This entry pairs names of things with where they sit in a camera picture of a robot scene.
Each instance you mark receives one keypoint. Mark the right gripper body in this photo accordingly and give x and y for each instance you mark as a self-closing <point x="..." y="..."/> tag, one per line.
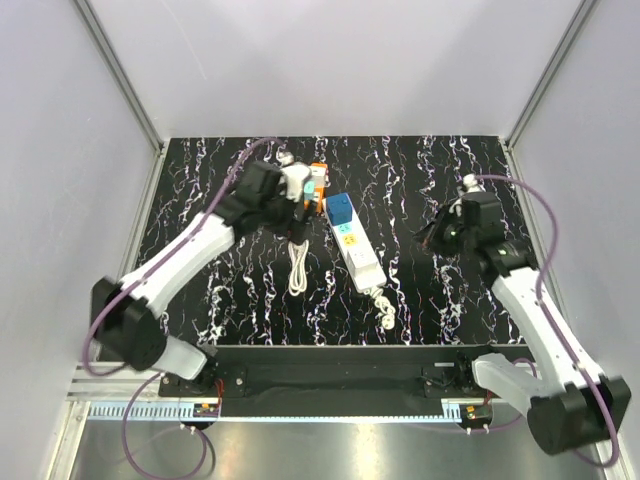
<point x="449" y="237"/>

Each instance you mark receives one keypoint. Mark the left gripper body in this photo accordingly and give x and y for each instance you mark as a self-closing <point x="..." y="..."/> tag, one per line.
<point x="282" y="217"/>

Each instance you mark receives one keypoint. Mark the teal USB charger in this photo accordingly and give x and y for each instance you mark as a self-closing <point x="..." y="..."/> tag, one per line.
<point x="309" y="190"/>

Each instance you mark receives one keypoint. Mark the orange power strip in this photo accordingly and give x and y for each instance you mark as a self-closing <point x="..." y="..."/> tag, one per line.
<point x="320" y="175"/>

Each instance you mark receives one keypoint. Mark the blue cube adapter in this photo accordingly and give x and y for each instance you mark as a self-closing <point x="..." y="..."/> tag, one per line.
<point x="339" y="209"/>

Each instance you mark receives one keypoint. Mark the white power strip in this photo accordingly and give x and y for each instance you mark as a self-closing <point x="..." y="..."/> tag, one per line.
<point x="355" y="247"/>

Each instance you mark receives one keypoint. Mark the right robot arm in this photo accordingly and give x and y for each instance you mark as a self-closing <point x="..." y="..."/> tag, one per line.
<point x="569" y="402"/>

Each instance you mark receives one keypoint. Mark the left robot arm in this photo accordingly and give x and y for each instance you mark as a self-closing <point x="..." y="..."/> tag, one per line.
<point x="126" y="313"/>

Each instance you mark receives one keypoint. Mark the black marble mat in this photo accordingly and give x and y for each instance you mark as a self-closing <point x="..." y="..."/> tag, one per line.
<point x="396" y="184"/>

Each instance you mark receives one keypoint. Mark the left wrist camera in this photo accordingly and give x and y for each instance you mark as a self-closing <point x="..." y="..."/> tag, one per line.
<point x="296" y="175"/>

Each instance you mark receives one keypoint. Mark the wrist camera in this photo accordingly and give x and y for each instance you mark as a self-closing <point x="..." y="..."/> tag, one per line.
<point x="470" y="184"/>
<point x="296" y="175"/>

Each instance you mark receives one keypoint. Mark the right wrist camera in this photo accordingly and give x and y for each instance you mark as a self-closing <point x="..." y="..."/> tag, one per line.
<point x="470" y="184"/>

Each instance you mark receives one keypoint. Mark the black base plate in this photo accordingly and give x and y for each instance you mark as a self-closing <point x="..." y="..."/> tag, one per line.
<point x="395" y="383"/>

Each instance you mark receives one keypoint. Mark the slotted cable duct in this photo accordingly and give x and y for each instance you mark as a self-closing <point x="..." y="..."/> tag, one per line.
<point x="164" y="411"/>

